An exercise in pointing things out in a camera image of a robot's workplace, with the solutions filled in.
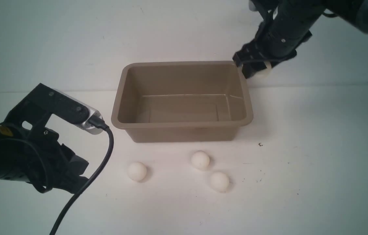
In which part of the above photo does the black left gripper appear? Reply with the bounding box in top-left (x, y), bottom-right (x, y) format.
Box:
top-left (0, 125), bottom-right (89, 194)

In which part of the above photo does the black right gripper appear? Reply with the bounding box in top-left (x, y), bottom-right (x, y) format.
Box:
top-left (232, 0), bottom-right (325, 79)

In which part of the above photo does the white ping-pong ball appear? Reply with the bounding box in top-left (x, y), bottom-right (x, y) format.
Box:
top-left (127, 162), bottom-right (148, 182)
top-left (190, 151), bottom-right (210, 170)
top-left (209, 171), bottom-right (230, 193)
top-left (255, 61), bottom-right (272, 78)

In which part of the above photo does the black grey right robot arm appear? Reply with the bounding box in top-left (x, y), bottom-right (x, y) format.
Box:
top-left (111, 0), bottom-right (368, 143)

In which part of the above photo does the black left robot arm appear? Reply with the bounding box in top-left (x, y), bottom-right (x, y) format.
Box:
top-left (0, 122), bottom-right (89, 194)

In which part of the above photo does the tan plastic bin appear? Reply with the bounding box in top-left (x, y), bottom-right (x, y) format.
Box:
top-left (111, 61), bottom-right (253, 143)

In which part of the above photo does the black left camera cable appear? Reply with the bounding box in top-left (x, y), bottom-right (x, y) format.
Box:
top-left (50, 116), bottom-right (115, 235)

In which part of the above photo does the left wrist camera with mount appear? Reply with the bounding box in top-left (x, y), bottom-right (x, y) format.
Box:
top-left (4, 83), bottom-right (108, 136)

